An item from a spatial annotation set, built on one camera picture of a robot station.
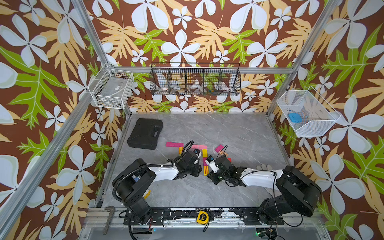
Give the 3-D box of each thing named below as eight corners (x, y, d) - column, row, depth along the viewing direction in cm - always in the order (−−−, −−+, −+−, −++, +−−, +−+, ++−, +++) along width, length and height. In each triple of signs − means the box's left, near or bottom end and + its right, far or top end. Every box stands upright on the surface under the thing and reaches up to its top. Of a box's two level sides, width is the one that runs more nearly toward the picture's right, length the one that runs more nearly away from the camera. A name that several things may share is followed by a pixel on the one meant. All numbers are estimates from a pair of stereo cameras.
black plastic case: (129, 147, 102) (126, 142, 97) (140, 123, 117) (138, 117, 112) (154, 150, 101) (153, 145, 96) (163, 125, 115) (161, 119, 110)
